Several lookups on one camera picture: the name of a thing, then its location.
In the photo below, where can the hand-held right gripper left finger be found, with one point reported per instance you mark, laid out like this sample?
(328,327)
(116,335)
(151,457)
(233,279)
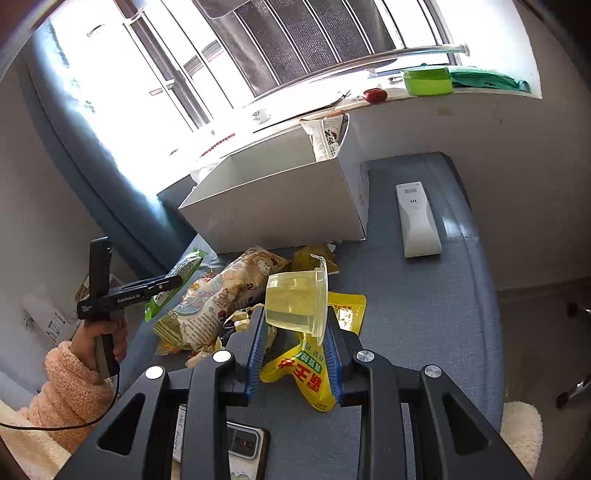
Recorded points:
(257,360)

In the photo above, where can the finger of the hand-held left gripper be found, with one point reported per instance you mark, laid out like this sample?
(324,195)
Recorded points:
(165,284)

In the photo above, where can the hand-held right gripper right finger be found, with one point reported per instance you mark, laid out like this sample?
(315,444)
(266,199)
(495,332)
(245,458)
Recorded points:
(331,364)

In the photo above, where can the clear yellow jelly cup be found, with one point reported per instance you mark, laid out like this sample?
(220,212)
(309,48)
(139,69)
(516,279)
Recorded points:
(295,302)

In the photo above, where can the white cardboard box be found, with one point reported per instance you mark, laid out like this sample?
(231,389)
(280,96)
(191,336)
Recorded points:
(277,207)

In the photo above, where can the person's left forearm fluffy sleeve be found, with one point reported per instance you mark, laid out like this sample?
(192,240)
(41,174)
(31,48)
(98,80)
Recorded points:
(69,397)

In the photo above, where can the person's left hand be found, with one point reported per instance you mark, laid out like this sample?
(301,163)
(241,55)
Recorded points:
(85,344)

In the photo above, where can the yellow red-print snack pouch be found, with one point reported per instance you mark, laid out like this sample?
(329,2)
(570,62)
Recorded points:
(309,374)

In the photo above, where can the olive green snack packet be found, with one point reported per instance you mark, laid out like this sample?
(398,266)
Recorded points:
(168,337)

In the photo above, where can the large cartoon-print snack bag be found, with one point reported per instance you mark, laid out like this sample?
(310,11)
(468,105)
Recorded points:
(221,295)

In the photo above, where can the white small carton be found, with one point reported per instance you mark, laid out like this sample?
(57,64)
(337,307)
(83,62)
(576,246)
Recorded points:
(60,323)

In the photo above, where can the smartphone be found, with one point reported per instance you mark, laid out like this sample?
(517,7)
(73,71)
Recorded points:
(247,447)

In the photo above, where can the white printed card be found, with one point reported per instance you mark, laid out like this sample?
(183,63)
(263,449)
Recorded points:
(180,434)

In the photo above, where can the small yellow snack packet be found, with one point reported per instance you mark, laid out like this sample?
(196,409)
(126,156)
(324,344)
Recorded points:
(304,258)

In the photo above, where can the white plastic bag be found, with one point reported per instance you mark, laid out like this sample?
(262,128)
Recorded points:
(205,170)

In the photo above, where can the white remote control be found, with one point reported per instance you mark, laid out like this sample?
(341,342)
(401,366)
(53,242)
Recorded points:
(418,221)

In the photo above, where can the white fluffy garment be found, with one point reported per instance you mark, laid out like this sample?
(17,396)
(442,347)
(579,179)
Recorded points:
(27,447)

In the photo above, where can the small white cup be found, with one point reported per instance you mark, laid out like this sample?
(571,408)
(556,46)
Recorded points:
(262,116)

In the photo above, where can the white fluffy slipper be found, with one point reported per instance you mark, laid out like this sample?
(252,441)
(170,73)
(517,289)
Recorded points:
(521,434)

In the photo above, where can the white black-print snack packet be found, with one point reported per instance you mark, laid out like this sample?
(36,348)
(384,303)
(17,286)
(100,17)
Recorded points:
(325,136)

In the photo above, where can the metal chair leg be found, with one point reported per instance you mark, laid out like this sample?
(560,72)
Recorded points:
(577,390)

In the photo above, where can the red small object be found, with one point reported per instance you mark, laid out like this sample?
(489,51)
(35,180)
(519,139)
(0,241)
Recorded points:
(375,95)

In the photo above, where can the grey window screen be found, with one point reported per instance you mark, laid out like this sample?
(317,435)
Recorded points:
(295,32)

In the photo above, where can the green lidded container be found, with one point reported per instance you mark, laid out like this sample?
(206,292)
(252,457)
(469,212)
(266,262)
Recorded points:
(427,81)

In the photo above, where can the metal window railing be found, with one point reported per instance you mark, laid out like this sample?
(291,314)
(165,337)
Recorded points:
(369,60)

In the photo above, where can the green plastic bag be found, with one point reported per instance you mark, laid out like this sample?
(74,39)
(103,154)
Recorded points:
(489,79)

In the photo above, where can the white wall socket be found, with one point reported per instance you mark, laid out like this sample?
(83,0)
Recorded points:
(29,319)

